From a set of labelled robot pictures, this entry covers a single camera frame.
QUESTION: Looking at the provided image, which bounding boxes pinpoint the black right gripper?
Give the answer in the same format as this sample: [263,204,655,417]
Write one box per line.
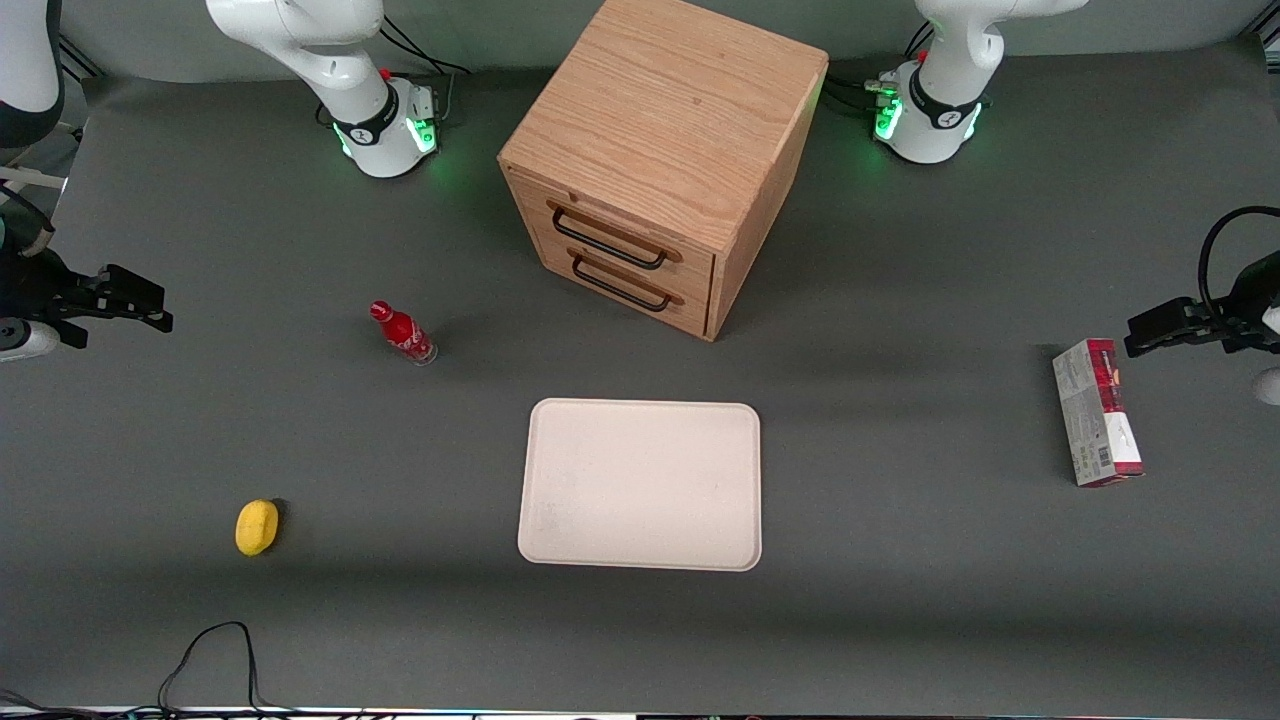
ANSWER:
[0,246,174,334]

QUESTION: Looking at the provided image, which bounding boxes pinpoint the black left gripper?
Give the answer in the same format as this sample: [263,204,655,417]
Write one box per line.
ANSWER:
[1124,254,1280,359]

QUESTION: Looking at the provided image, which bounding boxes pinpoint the dark metal drawer handle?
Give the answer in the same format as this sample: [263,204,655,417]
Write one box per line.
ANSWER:
[566,248,687,314]
[546,200,685,272]

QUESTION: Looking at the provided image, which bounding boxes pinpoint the wooden two-drawer cabinet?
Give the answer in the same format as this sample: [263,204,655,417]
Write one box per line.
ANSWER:
[497,0,830,344]

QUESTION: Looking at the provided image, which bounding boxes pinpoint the grey and red carton box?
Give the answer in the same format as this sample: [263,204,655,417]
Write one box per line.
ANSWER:
[1051,338,1147,489]

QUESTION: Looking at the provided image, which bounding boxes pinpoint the yellow lemon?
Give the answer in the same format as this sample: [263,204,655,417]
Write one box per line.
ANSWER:
[235,499,282,558]

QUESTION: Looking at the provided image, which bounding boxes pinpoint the red cola bottle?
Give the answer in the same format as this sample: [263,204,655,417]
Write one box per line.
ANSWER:
[369,300,440,368]

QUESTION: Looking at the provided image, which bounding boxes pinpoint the beige rectangular tray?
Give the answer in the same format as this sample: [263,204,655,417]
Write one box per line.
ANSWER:
[517,398,763,573]

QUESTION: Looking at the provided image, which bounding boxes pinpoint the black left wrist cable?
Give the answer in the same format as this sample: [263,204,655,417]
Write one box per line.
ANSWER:
[1198,206,1280,323]

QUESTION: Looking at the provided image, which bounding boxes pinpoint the white stand frame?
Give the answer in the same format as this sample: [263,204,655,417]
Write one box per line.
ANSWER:
[0,120,69,193]

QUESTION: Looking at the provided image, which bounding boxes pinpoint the black looped cable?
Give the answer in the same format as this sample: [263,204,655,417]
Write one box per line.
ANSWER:
[156,621,301,720]

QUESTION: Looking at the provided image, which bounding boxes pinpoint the black arm base cables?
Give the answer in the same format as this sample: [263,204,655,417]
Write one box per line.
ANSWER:
[376,14,473,127]
[824,24,937,121]

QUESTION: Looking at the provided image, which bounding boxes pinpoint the black cable bundle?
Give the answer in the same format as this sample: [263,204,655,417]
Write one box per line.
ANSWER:
[0,688,159,720]

